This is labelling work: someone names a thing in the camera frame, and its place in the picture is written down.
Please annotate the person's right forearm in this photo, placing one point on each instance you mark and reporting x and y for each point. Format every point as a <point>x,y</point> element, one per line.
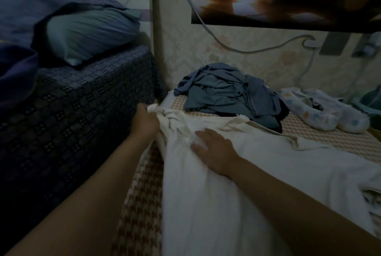
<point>303,211</point>

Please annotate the grey-green pillow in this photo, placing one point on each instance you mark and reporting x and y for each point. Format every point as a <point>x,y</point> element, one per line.
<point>89,32</point>

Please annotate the black garment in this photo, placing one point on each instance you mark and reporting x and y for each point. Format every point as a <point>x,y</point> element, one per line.
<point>277,123</point>

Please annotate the person's left hand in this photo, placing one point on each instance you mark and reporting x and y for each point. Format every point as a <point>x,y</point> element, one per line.
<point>144,123</point>

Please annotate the white printed slipper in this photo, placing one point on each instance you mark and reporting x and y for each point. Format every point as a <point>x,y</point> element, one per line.
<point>354,120</point>
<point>315,116</point>

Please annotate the white wall plug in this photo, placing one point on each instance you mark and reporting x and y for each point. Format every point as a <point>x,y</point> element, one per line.
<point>311,44</point>

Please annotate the pile of grey-blue clothes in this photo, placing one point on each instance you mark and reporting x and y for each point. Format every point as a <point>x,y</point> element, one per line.
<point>220,89</point>

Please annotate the grey wall socket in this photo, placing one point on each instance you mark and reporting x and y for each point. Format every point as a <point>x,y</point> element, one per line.
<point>335,43</point>

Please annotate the person's right hand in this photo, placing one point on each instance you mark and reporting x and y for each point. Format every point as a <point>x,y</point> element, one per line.
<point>217,153</point>

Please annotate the teal round bunny lamp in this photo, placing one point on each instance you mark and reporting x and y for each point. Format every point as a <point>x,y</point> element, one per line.
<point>372,107</point>

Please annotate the cream long-sleeve shirt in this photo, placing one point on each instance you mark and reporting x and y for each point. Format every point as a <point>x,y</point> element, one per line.
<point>202,211</point>

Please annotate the blue folded blanket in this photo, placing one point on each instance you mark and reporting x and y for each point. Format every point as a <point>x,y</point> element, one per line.
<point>15,77</point>

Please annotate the dark patterned bed cover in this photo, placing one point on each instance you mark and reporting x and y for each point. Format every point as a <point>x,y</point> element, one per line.
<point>71,127</point>

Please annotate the person's left forearm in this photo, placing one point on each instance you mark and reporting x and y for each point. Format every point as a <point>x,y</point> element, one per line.
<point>83,205</point>

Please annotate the white charger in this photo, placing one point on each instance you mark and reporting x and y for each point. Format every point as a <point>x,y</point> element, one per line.
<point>370,44</point>

